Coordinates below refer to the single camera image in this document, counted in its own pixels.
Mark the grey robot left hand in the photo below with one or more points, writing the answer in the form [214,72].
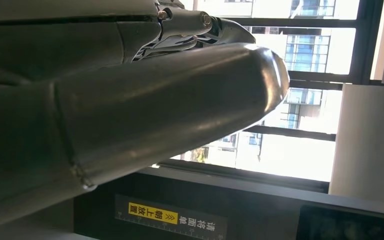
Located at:
[129,109]

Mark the black scanner machine column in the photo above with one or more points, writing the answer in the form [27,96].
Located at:
[261,212]

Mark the black yellow ruler sticker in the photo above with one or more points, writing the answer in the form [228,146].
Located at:
[165,215]

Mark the black column display screen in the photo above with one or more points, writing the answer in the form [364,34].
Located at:
[344,225]

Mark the dark window frame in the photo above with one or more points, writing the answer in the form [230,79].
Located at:
[361,49]

